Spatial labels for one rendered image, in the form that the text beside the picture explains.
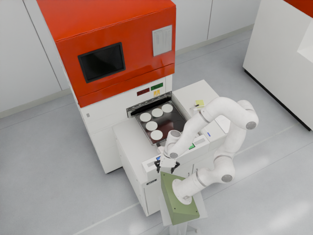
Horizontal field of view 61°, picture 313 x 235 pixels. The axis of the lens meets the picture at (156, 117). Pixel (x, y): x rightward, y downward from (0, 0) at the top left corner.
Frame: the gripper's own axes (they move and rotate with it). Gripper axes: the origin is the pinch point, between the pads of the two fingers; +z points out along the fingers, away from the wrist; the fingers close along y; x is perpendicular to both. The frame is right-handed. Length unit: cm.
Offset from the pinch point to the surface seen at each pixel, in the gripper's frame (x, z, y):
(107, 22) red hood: -50, -75, 45
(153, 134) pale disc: -51, 11, 1
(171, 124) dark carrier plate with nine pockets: -59, 5, -14
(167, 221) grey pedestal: 13.2, 35.7, -7.6
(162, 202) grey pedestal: -0.3, 32.7, -4.7
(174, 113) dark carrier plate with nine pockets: -71, 1, -18
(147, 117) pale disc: -69, 8, 5
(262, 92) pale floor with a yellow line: -184, 29, -169
